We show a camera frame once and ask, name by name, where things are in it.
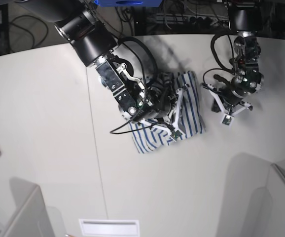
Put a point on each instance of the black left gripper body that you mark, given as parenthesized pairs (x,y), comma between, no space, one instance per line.
(232,94)

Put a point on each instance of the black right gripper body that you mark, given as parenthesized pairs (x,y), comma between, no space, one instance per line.
(160,106)

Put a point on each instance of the blue white striped T-shirt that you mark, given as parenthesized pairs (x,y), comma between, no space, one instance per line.
(191,119)

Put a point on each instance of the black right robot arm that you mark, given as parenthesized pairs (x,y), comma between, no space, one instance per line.
(94,44)

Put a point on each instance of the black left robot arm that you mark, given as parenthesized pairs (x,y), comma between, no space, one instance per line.
(244,17)

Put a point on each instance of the white power strip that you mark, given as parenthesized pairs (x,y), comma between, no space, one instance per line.
(181,19)

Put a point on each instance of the blue box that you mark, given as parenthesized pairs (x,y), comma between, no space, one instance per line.
(119,3)

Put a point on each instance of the grey right bin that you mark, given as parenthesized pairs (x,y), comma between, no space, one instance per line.
(271,218)

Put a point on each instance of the white table slot plate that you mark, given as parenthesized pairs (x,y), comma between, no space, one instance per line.
(109,228)

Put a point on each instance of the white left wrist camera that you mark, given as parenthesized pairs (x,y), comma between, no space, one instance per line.
(228,116)

